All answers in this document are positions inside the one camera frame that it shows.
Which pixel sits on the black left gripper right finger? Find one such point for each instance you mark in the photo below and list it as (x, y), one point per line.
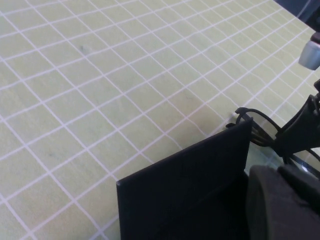
(305, 192)

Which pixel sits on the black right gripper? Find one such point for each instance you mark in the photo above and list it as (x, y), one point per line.
(317, 86)

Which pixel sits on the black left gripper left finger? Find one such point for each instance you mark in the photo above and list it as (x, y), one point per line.
(270, 215)

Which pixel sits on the black framed glasses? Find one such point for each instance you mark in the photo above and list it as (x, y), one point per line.
(260, 135)

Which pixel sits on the black printed glasses case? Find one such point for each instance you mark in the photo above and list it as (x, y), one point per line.
(187, 190)

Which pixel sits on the green checked tablecloth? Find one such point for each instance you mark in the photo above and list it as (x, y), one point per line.
(100, 87)

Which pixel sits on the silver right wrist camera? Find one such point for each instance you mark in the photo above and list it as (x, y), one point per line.
(310, 55)

